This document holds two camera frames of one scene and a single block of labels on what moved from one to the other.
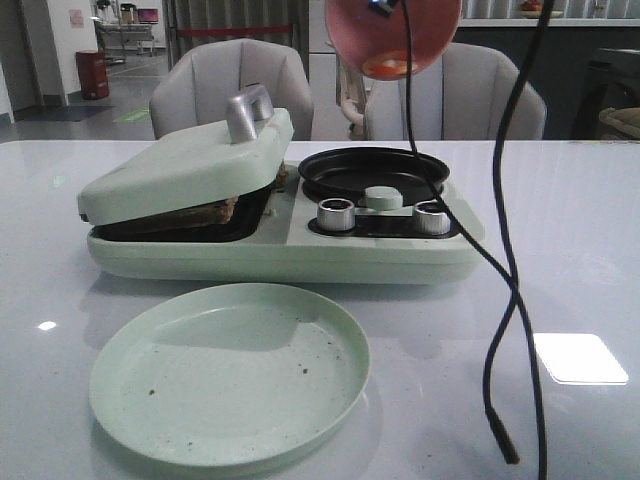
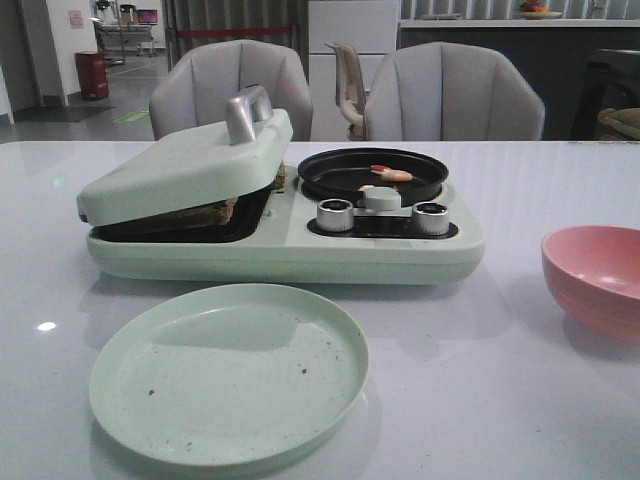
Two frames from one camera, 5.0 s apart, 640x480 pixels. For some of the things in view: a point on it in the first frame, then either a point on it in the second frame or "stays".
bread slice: (281, 182) stays
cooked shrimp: (388, 68) → (391, 175)
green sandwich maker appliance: (274, 238) stays
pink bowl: (359, 33) → (594, 273)
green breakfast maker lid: (196, 164) stays
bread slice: (208, 214) stays
